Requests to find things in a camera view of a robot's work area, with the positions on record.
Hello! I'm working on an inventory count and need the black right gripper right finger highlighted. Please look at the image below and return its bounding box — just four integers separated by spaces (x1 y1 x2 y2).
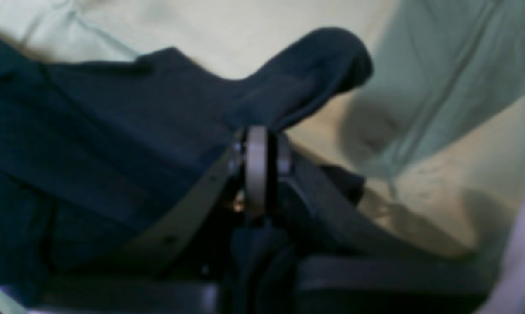
276 133 463 262

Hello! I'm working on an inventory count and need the black T-shirt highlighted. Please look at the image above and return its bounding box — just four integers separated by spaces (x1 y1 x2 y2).
0 28 373 304

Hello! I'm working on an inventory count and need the light green table cloth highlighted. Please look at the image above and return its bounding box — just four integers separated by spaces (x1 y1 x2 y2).
0 0 525 314

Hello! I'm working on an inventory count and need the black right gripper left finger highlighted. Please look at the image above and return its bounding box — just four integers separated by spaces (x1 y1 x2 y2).
123 126 270 273

